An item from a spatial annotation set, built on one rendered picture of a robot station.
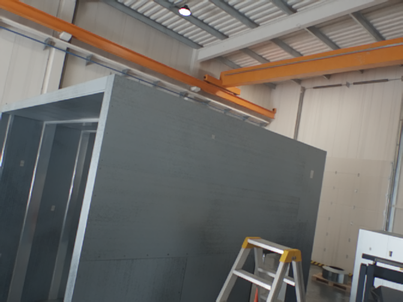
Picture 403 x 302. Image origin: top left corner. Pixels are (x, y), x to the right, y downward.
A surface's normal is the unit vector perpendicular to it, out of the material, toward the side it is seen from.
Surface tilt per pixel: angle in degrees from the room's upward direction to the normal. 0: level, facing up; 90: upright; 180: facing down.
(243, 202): 90
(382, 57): 90
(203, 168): 90
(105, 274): 90
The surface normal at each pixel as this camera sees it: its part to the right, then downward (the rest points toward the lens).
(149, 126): 0.65, 0.07
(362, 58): -0.74, -0.17
